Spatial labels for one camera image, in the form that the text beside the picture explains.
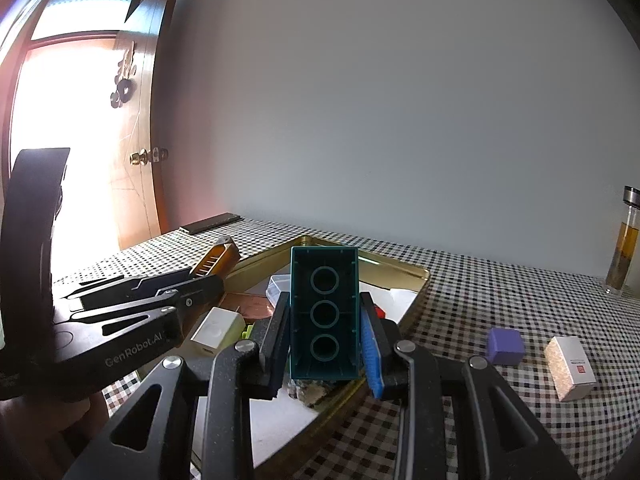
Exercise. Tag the door ornament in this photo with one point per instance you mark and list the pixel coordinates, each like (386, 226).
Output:
(124, 86)

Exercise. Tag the copper brown box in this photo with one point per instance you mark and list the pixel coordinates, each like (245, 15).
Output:
(251, 307)

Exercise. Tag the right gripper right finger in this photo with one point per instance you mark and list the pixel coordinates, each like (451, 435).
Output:
(378, 337)

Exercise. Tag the white small box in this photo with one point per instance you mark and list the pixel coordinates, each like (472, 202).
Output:
(220, 329)

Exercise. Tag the brown long box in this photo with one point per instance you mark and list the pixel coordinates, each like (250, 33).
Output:
(220, 260)

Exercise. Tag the clear plastic case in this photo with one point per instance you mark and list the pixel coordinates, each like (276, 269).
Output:
(277, 284)

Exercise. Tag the white oriental club box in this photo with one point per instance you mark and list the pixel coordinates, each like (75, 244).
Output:
(570, 369)

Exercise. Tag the gold metal tray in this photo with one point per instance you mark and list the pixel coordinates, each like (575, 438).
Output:
(227, 439)

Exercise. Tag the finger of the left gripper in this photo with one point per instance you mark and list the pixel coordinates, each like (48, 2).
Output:
(104, 292)
(191, 298)

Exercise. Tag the glass tea bottle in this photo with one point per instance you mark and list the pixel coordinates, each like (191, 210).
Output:
(626, 243)

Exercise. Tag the teal building block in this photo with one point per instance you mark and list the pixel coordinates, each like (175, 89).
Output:
(325, 313)

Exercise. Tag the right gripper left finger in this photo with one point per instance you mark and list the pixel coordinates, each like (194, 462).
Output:
(273, 336)

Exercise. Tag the wooden door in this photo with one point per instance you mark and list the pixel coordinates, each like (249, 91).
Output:
(140, 211)

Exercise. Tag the brass door knob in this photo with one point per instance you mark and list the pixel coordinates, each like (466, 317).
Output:
(152, 156)

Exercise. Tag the purple cube box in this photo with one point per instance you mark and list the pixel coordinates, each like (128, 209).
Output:
(505, 346)

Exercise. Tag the dark flat bar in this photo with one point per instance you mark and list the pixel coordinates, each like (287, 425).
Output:
(211, 223)

